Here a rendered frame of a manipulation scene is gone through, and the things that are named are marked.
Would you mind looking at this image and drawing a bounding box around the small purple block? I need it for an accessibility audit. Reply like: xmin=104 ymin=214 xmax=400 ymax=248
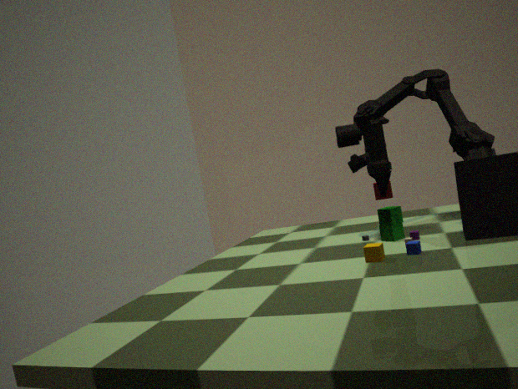
xmin=409 ymin=230 xmax=420 ymax=240

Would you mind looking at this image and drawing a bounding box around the blue block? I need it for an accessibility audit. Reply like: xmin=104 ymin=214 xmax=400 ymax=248
xmin=406 ymin=240 xmax=421 ymax=255

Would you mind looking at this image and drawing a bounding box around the yellow block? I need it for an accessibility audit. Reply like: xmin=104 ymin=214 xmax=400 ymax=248
xmin=363 ymin=243 xmax=385 ymax=262

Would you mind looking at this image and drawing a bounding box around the red block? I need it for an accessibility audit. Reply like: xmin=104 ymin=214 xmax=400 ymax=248
xmin=373 ymin=181 xmax=393 ymax=200

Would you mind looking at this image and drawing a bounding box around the green block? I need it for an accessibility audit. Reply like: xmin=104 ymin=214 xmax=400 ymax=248
xmin=379 ymin=223 xmax=404 ymax=242
xmin=377 ymin=206 xmax=403 ymax=226

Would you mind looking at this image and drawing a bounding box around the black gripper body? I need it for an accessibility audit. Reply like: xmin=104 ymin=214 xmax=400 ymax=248
xmin=364 ymin=140 xmax=392 ymax=173

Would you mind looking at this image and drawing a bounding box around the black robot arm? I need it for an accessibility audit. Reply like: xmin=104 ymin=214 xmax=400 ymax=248
xmin=336 ymin=69 xmax=495 ymax=173

